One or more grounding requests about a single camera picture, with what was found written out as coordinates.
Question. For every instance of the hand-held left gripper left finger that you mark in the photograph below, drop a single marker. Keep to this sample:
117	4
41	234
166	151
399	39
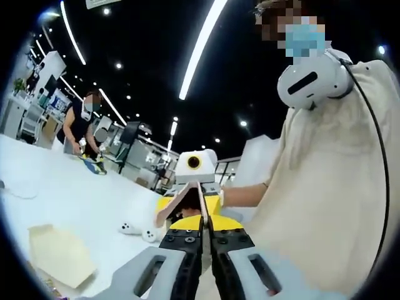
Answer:
181	240

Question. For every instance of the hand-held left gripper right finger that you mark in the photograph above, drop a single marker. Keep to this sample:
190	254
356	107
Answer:
231	240

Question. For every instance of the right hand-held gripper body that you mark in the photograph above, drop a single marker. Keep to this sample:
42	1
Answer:
203	172

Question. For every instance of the beige food container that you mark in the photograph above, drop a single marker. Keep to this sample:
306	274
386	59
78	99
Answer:
59	253

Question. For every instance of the white game controller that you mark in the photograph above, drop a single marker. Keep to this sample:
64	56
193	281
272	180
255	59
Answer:
150	236
129	228

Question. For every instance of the colourful cloth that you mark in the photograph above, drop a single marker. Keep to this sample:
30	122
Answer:
93	167

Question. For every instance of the long ceiling strip light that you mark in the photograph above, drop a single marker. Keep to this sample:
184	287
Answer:
200	47

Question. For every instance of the white power strip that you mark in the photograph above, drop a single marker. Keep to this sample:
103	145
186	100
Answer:
25	192

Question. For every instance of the white chest-worn device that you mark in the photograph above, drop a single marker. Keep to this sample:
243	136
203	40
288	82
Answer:
328	84

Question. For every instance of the curved ceiling strip light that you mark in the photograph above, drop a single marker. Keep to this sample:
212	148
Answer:
72	34

